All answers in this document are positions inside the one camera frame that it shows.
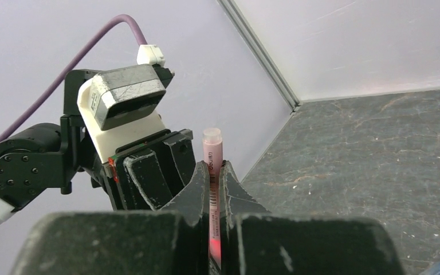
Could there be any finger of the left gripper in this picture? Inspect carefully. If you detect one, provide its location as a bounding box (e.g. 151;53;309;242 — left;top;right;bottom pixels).
162;129;196;186
123;149;172;210

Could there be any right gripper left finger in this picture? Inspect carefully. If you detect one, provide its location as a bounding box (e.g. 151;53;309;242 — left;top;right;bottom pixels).
11;162;210;274

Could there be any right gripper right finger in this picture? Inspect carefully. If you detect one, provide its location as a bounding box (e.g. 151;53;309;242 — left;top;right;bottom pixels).
219;160;404;274

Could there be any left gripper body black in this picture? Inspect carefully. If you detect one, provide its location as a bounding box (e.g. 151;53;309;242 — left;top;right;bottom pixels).
60;69;197;212

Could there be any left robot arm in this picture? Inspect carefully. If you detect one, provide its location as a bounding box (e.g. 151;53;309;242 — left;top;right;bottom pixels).
0;65;195;225

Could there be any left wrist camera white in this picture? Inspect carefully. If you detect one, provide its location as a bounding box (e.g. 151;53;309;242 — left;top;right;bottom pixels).
77;45;174;164

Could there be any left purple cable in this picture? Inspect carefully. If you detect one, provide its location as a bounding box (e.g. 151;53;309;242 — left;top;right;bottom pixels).
0;14;148;160

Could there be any aluminium frame rail left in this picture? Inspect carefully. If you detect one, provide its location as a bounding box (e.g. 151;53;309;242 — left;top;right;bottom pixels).
217;0;301;112

